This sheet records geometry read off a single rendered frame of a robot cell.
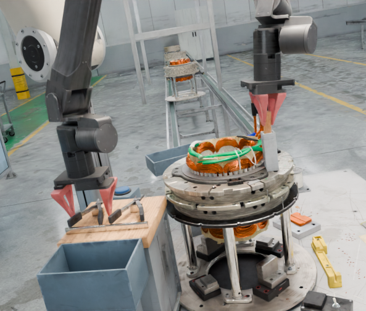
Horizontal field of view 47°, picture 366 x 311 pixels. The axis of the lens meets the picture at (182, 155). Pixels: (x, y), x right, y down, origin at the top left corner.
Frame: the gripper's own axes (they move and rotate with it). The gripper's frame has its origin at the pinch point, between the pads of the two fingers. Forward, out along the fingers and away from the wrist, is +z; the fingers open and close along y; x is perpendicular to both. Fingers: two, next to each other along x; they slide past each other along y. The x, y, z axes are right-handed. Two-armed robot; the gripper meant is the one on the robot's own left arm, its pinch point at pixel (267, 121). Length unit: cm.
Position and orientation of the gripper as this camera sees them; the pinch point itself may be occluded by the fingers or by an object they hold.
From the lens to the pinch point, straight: 95.1
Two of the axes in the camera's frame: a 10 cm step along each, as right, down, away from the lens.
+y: 9.8, -1.1, 1.5
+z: 0.6, 9.6, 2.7
